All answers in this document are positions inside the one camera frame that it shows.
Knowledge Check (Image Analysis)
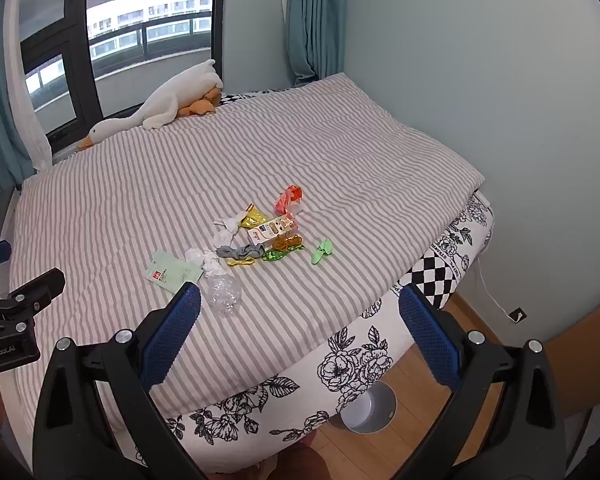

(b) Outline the grey cloth scrunchie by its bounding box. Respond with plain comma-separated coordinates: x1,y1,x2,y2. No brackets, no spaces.
215,243,266,261

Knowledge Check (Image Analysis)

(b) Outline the yellow snack packet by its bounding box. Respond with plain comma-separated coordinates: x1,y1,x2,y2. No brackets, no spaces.
243,202,266,229

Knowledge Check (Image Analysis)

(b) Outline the grey striped blanket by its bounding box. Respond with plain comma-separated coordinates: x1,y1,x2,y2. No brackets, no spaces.
2,72,486,441

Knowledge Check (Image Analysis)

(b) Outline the wooden furniture edge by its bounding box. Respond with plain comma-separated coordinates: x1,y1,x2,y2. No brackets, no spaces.
544,292,600,417

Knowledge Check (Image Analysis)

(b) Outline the grey waste bin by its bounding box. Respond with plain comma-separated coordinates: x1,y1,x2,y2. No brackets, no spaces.
327,382,398,434

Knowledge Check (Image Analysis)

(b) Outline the floral checkered bed sheet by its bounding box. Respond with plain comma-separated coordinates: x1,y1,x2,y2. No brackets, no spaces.
130,89,496,467

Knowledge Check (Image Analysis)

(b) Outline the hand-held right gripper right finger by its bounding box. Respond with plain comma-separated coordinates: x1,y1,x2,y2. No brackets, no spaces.
399,284,567,480

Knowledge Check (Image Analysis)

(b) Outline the dark window frame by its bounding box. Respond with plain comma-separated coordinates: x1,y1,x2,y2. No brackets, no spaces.
17,0,228,153

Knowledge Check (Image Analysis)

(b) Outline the white plush goose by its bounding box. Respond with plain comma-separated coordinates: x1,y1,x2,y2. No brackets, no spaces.
76,59,224,151

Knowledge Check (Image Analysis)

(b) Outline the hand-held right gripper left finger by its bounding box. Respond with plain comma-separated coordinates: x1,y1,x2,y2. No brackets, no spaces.
32,281,207,480

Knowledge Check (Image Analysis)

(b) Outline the white cable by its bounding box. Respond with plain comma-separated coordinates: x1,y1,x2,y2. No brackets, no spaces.
472,260,518,322

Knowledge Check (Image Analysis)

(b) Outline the colourful printed carton box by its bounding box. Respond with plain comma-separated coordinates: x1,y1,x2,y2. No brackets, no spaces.
247,214,301,247

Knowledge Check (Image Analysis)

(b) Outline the crumpled white tissue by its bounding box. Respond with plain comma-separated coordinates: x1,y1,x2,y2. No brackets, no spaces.
213,212,246,246
184,247,223,277

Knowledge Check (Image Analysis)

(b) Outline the clear crumpled plastic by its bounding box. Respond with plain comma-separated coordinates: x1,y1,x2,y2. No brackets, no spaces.
200,272,244,319

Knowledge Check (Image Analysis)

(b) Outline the pale green flat packet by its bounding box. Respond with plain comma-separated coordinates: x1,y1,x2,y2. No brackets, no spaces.
142,251,204,295

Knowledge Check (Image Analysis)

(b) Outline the brown gold wrapper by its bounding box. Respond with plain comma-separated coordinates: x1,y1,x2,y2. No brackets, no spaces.
272,236,306,254

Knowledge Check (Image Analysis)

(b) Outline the orange plastic bag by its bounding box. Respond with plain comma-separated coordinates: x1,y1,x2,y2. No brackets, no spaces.
274,185,305,221

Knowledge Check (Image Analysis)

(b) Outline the balcony railing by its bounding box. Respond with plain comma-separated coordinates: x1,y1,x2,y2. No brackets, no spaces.
87,14,214,61

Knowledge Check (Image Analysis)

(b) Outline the light green wrapper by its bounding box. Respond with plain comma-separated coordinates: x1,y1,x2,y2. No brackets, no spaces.
309,239,335,266

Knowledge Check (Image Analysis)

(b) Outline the white sheer curtain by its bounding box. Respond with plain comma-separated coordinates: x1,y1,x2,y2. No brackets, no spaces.
0,0,54,172

